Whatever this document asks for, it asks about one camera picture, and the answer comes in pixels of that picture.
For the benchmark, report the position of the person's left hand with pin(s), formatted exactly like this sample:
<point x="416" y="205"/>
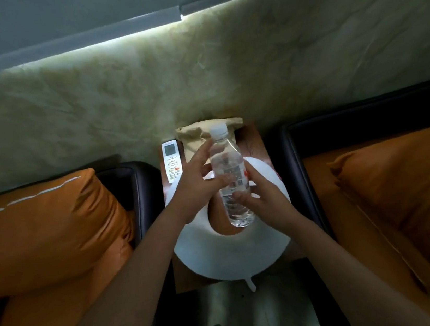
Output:
<point x="189" y="190"/>

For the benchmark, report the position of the person's right hand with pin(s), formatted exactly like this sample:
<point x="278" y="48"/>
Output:
<point x="272" y="204"/>

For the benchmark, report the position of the person's right thumb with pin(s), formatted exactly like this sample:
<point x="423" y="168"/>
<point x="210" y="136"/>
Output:
<point x="241" y="197"/>

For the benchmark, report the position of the person's left thumb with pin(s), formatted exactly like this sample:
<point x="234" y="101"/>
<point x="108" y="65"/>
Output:
<point x="222" y="183"/>

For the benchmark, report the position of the clear plastic water bottle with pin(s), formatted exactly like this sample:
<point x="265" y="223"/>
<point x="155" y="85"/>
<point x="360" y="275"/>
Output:
<point x="228" y="167"/>

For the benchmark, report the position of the person's right forearm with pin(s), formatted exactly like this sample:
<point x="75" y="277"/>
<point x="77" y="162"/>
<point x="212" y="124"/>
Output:
<point x="356" y="280"/>

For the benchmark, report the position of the person's left forearm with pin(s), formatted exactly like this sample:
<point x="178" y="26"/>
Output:
<point x="129" y="290"/>

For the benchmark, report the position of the wooden side table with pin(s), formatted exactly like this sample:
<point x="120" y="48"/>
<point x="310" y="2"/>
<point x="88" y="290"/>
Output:
<point x="256" y="143"/>

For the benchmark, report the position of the brown paper bag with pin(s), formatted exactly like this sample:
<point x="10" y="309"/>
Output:
<point x="196" y="137"/>

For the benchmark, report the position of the white remote control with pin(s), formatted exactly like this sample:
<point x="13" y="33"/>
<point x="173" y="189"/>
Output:
<point x="172" y="161"/>

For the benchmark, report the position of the white tissue paper roll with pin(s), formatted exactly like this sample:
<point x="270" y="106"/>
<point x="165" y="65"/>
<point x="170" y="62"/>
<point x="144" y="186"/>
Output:
<point x="226" y="252"/>

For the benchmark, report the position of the dark leather sofa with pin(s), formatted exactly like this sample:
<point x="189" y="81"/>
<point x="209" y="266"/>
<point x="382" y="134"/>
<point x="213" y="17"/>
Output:
<point x="352" y="123"/>
<point x="145" y="201"/>

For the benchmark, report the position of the orange pillow with white piping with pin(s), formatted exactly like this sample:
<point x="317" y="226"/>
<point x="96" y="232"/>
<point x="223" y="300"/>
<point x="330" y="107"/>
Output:
<point x="46" y="230"/>

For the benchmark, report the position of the grey wall ledge with light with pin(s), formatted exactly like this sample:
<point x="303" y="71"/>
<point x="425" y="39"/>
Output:
<point x="64" y="40"/>

